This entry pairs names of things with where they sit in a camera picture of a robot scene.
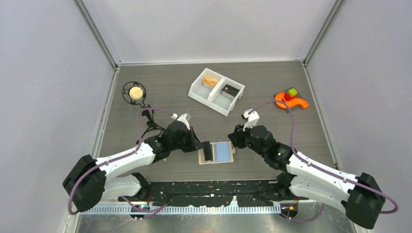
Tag black card stack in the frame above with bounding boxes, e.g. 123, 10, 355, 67
221, 84, 240, 100

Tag microphone on black tripod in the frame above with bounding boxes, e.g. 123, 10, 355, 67
121, 81, 164, 135

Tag white two-compartment bin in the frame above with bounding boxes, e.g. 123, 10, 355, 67
188, 68, 245, 117

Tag orange toy with blocks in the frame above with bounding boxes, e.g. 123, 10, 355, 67
274, 87, 309, 113

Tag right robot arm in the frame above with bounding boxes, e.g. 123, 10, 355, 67
228, 125, 386, 229

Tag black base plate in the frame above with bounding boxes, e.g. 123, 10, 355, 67
126, 180, 297, 207

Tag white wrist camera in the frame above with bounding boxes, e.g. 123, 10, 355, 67
171, 113, 191, 131
241, 109, 259, 131

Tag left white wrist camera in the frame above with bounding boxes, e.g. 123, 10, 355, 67
171, 113, 191, 131

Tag orange card stack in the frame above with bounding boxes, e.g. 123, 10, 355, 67
202, 75, 219, 90

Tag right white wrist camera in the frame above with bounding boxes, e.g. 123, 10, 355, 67
241, 109, 259, 131

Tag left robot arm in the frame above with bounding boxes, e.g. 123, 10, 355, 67
62, 120, 203, 215

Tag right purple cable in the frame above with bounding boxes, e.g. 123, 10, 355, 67
249, 100, 399, 223

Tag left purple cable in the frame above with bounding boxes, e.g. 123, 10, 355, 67
68, 108, 176, 219

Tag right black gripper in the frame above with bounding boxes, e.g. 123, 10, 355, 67
227, 121, 267, 158

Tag purple cable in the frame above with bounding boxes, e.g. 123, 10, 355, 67
249, 100, 399, 223
68, 108, 176, 219

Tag beige card holder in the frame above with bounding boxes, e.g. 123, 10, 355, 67
198, 141, 235, 165

